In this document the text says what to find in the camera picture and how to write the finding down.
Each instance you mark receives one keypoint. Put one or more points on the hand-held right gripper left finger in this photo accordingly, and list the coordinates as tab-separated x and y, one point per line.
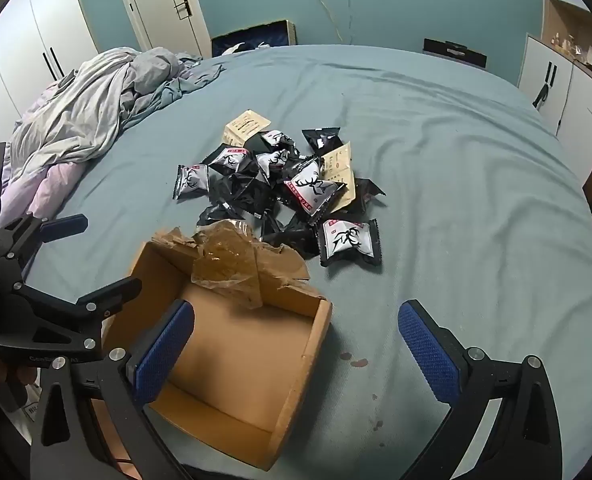
163	352

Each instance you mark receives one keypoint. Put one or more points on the white door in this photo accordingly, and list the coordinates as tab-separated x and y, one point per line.
145	0

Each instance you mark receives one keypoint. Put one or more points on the beige snack packet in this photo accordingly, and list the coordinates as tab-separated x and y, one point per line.
343	175
246	127

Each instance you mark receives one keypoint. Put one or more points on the white wardrobe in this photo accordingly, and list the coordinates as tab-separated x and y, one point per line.
25	35

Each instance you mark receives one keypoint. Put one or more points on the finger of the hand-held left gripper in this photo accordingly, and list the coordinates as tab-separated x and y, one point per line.
115	292
63	225

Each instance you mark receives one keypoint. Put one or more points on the bed with teal sheet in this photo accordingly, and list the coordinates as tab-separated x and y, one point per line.
451	185

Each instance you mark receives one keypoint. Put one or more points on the crumpled grey blanket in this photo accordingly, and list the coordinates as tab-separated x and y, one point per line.
100	105

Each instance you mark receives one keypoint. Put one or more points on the black bag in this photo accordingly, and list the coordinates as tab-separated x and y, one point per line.
456	53

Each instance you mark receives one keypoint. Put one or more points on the pile of black snack packets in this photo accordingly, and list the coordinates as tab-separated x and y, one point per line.
308	190

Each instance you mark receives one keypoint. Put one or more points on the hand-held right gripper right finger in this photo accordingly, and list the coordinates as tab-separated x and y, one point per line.
428	355

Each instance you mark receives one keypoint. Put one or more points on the white cabinet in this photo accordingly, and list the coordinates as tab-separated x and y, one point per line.
571	100

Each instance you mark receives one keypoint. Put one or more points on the person's left hand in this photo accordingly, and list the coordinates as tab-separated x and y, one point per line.
23	375

